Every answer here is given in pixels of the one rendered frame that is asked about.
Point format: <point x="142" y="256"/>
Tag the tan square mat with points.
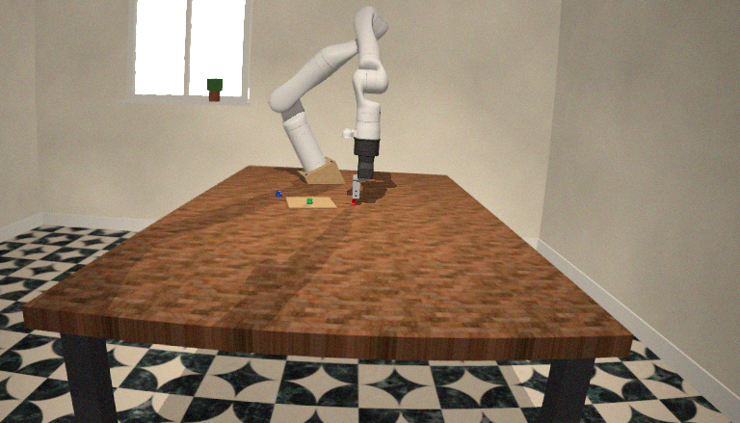
<point x="300" y="202"/>

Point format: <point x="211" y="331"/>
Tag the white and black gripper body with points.
<point x="367" y="144"/>

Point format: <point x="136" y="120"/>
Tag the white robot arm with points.
<point x="286" y="98"/>

